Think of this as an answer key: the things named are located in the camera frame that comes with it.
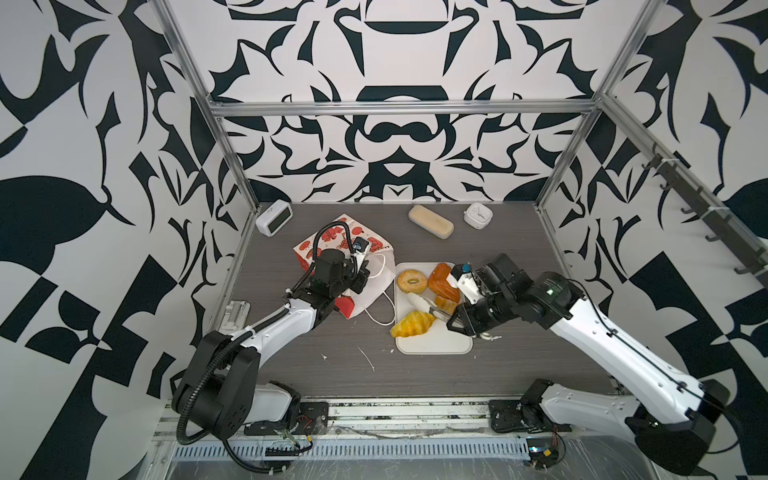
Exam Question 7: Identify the white rectangular tray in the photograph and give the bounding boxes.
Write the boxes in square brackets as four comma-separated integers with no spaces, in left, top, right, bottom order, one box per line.
[394,262,473,355]

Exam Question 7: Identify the white digital alarm clock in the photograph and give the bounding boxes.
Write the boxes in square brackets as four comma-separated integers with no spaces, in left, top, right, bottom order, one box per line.
[255,200,293,237]

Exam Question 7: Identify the small white lidded container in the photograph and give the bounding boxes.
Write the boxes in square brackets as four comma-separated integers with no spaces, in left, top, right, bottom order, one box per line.
[463,203,493,230]

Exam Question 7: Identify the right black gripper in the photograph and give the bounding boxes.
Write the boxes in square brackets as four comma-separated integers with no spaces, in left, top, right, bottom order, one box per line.
[442,291,518,333]

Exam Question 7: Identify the fake bagel donut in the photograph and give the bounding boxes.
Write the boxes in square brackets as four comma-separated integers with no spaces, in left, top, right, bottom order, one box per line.
[397,269,428,294]

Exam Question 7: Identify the small electronics board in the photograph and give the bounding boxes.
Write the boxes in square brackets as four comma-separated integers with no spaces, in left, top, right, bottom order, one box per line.
[526,434,567,471]

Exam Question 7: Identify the black wall hook rail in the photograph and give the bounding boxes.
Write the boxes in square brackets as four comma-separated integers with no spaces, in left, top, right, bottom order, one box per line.
[643,142,767,289]

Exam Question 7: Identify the brown fake croissant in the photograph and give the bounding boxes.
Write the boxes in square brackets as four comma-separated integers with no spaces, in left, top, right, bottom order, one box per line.
[427,263,461,303]

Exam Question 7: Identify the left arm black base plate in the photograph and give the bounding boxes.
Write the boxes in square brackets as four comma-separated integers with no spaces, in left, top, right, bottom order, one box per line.
[244,401,330,436]

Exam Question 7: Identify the yellow fake pastry bread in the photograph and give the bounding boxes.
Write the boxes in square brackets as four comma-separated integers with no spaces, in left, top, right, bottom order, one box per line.
[434,296,459,314]

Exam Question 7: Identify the yellow fake croissant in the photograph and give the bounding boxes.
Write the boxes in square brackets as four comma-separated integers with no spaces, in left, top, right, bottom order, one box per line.
[390,310,436,338]

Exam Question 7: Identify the silver metal bracket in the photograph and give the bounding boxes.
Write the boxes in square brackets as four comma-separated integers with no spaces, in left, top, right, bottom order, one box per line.
[218,301,250,335]

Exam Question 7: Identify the white red paper bag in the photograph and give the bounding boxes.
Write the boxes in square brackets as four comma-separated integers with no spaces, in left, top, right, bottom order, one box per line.
[288,214,395,321]

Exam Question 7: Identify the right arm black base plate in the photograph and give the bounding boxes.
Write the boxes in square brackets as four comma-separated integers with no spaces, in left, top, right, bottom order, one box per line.
[488,399,572,434]

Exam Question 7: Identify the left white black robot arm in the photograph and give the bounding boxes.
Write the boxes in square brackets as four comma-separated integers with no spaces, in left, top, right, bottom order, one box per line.
[172,237,370,445]

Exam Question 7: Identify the white slotted cable duct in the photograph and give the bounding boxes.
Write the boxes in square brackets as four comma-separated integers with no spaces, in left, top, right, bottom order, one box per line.
[170,436,532,462]

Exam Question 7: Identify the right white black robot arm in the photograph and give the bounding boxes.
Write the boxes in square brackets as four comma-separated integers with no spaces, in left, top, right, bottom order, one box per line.
[396,254,730,476]

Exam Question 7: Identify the beige oblong sponge block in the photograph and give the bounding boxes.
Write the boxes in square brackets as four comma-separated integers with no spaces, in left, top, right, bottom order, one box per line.
[408,205,454,240]

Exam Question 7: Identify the black corrugated cable conduit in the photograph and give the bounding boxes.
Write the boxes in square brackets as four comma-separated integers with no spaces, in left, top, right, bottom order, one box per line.
[175,220,355,476]

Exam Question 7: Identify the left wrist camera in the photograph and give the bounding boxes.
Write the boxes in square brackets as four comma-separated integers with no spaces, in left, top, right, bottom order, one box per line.
[350,236,370,254]

